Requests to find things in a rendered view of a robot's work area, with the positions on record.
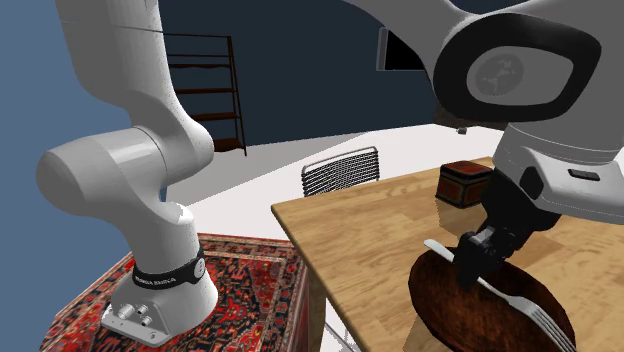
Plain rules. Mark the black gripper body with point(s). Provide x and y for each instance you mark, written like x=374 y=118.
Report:
x=512 y=209

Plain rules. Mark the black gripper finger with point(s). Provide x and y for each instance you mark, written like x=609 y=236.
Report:
x=470 y=263
x=508 y=248

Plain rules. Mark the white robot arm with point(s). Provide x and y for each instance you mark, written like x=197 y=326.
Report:
x=146 y=161

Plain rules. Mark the dark brown round plate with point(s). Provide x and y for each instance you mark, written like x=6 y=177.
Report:
x=468 y=312

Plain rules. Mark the red and black box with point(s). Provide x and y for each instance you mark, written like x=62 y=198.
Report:
x=460 y=187

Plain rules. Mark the silver fork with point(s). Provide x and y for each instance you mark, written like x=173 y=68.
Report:
x=531 y=309

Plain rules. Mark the wooden table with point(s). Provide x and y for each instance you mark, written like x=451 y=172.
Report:
x=370 y=239

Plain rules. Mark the white framed dark window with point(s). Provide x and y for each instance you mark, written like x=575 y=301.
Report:
x=400 y=56

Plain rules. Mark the red patterned robot stand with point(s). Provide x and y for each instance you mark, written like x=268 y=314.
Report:
x=253 y=292

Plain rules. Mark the dark wooden shelf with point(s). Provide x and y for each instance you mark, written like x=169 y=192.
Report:
x=214 y=117

